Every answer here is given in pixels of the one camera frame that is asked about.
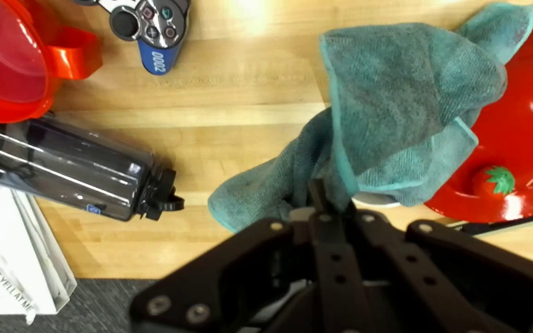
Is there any game controller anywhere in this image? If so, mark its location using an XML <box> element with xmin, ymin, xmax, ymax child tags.
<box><xmin>74</xmin><ymin>0</ymin><xmax>192</xmax><ymax>78</ymax></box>

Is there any toy strawberry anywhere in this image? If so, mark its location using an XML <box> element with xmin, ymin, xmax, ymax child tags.
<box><xmin>468</xmin><ymin>165</ymin><xmax>518</xmax><ymax>198</ymax></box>

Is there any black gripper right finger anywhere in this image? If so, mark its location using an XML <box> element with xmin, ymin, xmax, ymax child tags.
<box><xmin>340</xmin><ymin>211</ymin><xmax>533</xmax><ymax>333</ymax></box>

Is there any red bowl with handle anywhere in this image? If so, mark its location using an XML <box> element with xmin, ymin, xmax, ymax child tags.
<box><xmin>0</xmin><ymin>0</ymin><xmax>105</xmax><ymax>124</ymax></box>

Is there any blue microfiber cloth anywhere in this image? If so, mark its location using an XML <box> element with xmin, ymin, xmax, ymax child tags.
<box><xmin>207</xmin><ymin>0</ymin><xmax>533</xmax><ymax>235</ymax></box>

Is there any black rectangular device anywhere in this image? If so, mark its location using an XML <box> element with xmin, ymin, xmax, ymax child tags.
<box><xmin>0</xmin><ymin>117</ymin><xmax>187</xmax><ymax>224</ymax></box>

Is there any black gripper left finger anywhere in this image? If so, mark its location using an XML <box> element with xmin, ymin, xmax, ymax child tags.
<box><xmin>128</xmin><ymin>180</ymin><xmax>374</xmax><ymax>333</ymax></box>

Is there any red plate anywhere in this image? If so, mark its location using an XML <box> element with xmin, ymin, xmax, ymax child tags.
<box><xmin>422</xmin><ymin>19</ymin><xmax>533</xmax><ymax>226</ymax></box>

